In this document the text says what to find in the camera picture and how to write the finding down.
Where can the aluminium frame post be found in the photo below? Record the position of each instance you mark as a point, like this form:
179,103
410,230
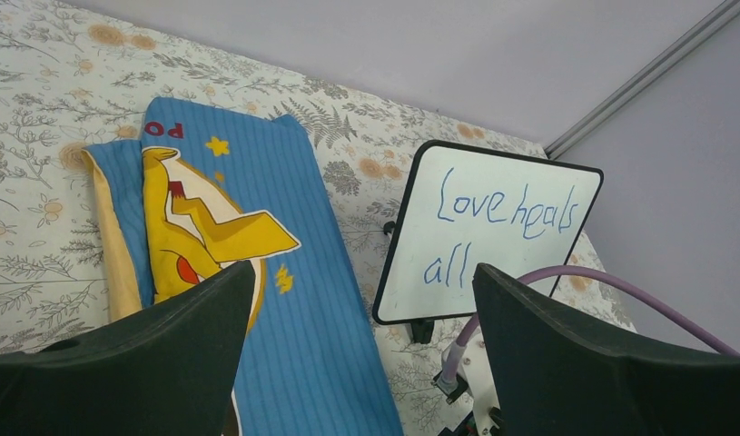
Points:
678,51

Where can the black framed whiteboard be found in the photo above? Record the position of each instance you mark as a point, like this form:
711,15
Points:
464,205

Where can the floral tablecloth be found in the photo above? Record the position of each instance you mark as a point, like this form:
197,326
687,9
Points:
70,78

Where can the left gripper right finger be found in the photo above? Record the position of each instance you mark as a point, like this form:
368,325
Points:
560,371

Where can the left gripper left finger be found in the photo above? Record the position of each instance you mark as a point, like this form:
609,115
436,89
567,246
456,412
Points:
166,370

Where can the blue cartoon cloth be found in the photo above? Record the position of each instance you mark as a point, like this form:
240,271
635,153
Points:
203,188

